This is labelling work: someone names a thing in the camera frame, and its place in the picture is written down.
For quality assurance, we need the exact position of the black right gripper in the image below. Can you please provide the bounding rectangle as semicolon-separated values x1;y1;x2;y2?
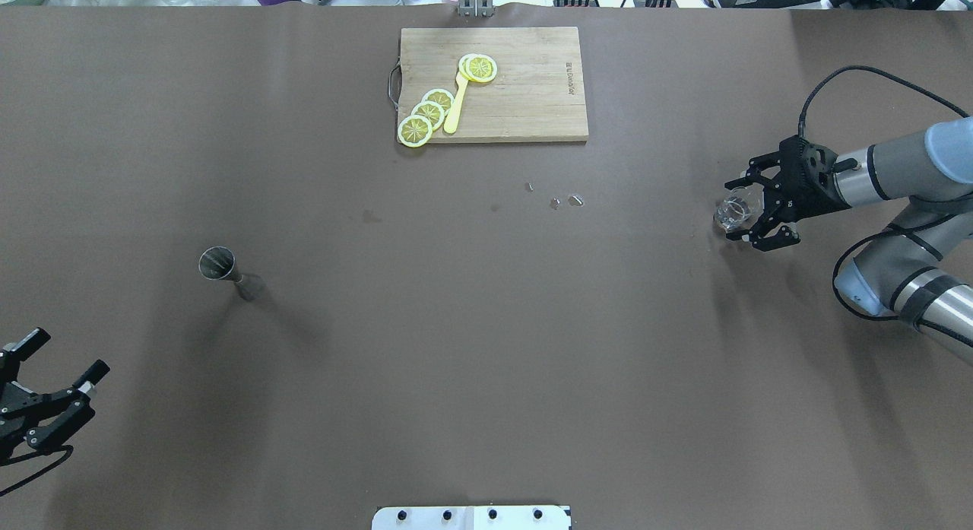
724;135;851;252

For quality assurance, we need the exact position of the lemon slice outer end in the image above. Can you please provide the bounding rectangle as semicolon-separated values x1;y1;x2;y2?
396;114;435;148

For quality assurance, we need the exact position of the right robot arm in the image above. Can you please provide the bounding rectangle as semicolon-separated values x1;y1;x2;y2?
725;118;972;363

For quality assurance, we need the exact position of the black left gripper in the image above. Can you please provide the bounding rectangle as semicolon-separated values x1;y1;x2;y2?
1;328;110;459

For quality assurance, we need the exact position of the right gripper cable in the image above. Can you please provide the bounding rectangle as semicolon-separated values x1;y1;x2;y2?
797;65;971;139

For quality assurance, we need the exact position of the steel jigger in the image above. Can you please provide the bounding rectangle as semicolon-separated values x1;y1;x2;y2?
198;246;265;301

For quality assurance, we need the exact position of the lemon slice on spoon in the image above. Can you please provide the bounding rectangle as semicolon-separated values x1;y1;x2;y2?
458;54;499;84

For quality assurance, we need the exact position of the clear glass measuring cup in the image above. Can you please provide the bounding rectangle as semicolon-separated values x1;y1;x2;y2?
713;194;764;233

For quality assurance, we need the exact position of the lemon slice near spoon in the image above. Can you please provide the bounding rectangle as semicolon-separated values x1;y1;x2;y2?
423;87;455;113

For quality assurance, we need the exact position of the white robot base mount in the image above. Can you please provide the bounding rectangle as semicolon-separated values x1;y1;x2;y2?
371;505;573;529

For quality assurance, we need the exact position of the wooden cutting board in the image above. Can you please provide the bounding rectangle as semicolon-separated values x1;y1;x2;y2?
398;27;588;143

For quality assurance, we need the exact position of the lemon slice middle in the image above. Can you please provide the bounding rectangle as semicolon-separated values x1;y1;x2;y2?
411;100;448;131

